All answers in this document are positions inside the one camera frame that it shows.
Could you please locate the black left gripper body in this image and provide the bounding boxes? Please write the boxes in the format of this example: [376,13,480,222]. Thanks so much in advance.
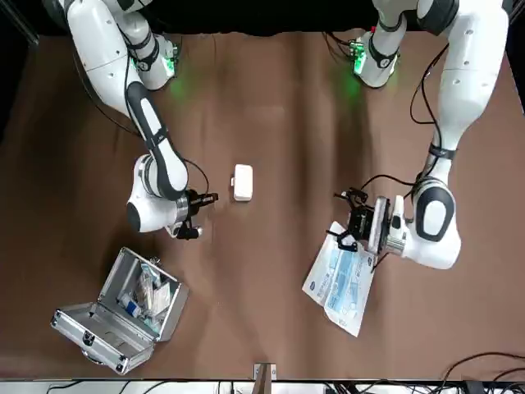
[347,204,377,244]

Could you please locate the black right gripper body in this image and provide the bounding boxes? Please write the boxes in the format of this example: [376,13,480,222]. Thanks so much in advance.
[185,190,207,216]

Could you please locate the small white medicine box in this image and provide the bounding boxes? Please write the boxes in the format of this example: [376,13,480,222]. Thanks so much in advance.
[230,163,254,203]

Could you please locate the blue white medicine carton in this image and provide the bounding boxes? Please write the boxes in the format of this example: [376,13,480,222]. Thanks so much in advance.
[117,294,144,318]

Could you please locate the blue striped plastic packet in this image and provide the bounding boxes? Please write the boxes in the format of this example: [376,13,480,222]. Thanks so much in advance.
[140,262,165,288]

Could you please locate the white gauze pack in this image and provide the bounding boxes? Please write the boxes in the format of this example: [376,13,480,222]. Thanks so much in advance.
[153,282,172,314]

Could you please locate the clear bag of cotton swabs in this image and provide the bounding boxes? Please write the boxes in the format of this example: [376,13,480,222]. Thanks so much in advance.
[133,282,156,311]

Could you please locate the silver aluminium case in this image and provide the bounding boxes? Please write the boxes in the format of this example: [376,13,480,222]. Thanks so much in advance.
[51,246,190,377]

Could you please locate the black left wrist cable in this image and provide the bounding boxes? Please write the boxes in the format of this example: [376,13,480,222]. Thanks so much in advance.
[363,173,419,199]

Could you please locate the black left arm hanging cable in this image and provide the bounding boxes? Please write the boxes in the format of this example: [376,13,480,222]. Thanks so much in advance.
[409,40,451,125]

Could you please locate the black arm hanging cable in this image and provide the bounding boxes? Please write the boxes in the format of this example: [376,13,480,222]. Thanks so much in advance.
[409,40,451,125]
[72,57,143,140]

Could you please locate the black right arm hanging cable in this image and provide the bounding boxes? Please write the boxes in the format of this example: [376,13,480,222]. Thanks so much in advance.
[72,57,143,140]

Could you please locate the black left base cables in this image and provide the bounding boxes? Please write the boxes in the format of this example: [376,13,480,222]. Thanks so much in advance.
[322,29,358,59]

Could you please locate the aluminium frame post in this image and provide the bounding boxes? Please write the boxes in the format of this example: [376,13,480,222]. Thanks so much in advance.
[253,362,277,394]

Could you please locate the black desk cable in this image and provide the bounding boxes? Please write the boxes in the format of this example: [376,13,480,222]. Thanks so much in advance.
[441,351,525,394]

